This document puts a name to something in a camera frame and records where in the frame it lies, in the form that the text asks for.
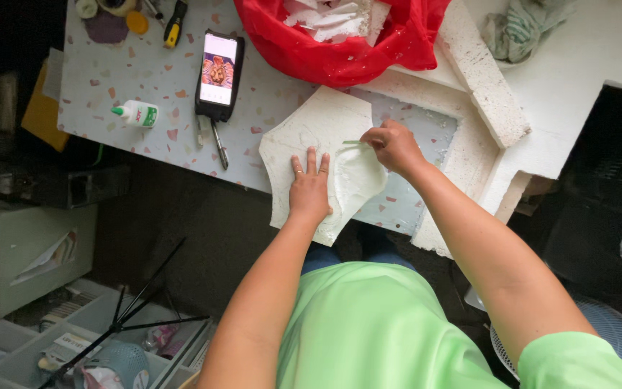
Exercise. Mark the black tripod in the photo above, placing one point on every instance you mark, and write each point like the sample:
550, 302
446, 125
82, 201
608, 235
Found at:
122, 324

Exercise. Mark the white carved foam piece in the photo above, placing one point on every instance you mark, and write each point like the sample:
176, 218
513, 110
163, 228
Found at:
311, 124

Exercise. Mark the green craft knife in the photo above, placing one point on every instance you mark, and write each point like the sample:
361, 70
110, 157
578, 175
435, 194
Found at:
353, 142

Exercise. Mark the white foam scraps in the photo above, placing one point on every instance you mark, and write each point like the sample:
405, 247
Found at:
338, 19

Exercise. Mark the person's right hand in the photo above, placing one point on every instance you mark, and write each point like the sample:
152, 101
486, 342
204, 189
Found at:
397, 148

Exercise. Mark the black box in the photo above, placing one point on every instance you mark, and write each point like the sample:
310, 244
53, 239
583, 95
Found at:
73, 186

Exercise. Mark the white tape roll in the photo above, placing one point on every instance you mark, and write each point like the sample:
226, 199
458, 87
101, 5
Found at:
86, 7

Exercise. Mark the purple round disc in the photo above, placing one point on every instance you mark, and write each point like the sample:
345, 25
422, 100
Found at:
104, 30

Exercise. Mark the striped grey cloth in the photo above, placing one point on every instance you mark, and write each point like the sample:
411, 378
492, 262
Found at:
521, 27

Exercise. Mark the light green shirt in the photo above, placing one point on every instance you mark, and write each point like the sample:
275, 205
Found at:
370, 329

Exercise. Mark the white glue bottle green cap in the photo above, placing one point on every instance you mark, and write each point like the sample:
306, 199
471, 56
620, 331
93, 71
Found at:
139, 114

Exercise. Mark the large white foam sheet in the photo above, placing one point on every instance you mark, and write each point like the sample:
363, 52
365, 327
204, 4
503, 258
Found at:
559, 92

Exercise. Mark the yellow and black screwdriver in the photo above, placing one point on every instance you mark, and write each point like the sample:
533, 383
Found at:
175, 24

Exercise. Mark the black and silver pen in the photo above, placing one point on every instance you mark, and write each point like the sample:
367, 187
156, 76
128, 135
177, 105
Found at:
220, 145

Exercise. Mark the person's left hand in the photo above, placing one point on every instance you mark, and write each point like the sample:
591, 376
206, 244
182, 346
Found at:
310, 194

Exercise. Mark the person's right fingers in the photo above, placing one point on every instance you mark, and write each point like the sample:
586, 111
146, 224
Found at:
377, 138

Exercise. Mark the clear plastic storage bins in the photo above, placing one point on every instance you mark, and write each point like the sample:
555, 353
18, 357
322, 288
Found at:
19, 356

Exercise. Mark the white electric fan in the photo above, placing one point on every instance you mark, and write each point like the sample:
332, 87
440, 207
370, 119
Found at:
619, 329

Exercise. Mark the long white foam block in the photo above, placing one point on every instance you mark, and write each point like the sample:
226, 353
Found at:
481, 75

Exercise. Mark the red plastic bag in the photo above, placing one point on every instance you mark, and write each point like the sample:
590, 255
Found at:
289, 51

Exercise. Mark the pale green cabinet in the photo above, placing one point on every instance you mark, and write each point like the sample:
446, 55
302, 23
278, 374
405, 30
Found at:
35, 243

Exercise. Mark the blue jeans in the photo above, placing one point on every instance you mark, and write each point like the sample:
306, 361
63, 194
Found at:
319, 258

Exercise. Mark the yellow envelope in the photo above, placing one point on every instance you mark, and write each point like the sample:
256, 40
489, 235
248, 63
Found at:
44, 116

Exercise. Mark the black smartphone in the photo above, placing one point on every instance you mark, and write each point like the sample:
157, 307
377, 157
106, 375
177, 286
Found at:
218, 70

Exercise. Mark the orange round lid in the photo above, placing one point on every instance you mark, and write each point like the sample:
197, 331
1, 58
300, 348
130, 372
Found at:
137, 22

